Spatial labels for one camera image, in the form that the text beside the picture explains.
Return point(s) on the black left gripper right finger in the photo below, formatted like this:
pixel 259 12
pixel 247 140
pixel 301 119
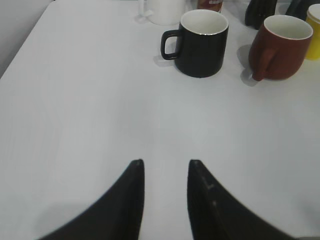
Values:
pixel 214 214

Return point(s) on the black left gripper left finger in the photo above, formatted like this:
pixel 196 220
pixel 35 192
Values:
pixel 117 215

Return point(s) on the cola bottle red label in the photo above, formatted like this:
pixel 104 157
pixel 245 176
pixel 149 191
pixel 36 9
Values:
pixel 257 11

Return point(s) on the red mug white inside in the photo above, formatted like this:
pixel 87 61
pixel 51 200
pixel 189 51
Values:
pixel 279 47

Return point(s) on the Nescafe coffee bottle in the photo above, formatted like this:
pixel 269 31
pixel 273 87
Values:
pixel 213 5

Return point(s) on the black mug white inside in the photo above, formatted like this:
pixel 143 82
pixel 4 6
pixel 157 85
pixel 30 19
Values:
pixel 198 46

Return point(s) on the yellow paper cup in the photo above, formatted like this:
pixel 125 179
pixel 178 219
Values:
pixel 313 19

